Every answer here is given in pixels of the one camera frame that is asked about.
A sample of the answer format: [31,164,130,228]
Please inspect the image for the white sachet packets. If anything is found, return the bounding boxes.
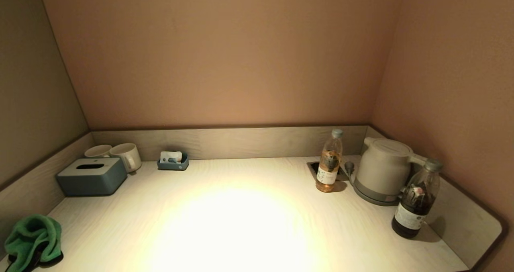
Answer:
[160,151,183,164]

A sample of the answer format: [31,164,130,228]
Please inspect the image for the light amber tea bottle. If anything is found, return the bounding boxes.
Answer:
[316,129,344,193]

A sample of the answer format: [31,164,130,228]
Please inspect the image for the cream mug with handle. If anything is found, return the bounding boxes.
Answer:
[109,143,142,173]

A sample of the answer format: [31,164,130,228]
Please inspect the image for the blue-grey tissue box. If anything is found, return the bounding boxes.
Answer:
[56,157,129,196]

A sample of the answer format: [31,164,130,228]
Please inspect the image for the small blue sachet tray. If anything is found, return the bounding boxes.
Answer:
[157,151,190,171]

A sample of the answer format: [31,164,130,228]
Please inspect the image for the wooden side panel rounded corner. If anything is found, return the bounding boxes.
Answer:
[363,125,510,271]

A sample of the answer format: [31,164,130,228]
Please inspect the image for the long wooden desk upstand panel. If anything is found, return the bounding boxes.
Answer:
[90,124,370,162]

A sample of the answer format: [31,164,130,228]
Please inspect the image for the dark tea bottle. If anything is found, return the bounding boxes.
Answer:
[392,158,444,239]

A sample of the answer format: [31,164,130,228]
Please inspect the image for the green microfibre cloth black edge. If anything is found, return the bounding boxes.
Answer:
[4,214,64,272]

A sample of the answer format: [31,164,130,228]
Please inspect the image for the cream electric kettle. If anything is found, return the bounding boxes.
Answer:
[355,137,428,196]

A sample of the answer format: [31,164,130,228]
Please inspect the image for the wooden desk side panel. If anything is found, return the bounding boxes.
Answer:
[0,132,94,260]

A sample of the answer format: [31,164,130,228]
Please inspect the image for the cream ceramic mug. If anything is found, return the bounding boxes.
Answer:
[84,144,112,158]

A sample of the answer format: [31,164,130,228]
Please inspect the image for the grey kettle base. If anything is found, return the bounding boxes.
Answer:
[353,181,403,207]

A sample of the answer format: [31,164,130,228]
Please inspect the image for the black recessed power socket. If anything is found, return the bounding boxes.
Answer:
[307,161,350,182]

